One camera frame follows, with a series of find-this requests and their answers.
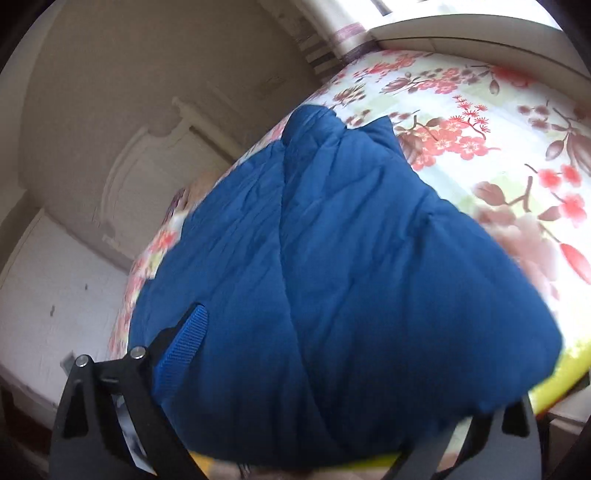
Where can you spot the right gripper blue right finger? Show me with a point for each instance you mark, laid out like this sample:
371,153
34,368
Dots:
503,445

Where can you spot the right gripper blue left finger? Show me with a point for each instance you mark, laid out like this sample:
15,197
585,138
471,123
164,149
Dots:
87,440

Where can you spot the blue padded jacket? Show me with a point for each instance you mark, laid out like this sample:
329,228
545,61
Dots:
350,308

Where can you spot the white wardrobe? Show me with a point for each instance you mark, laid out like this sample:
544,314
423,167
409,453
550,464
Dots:
58,300

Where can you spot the white bed headboard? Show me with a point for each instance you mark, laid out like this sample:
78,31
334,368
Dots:
150,170

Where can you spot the floral quilt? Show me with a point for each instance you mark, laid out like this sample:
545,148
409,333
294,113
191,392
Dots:
492,141

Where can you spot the striped patterned curtain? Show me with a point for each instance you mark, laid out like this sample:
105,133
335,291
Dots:
344,47

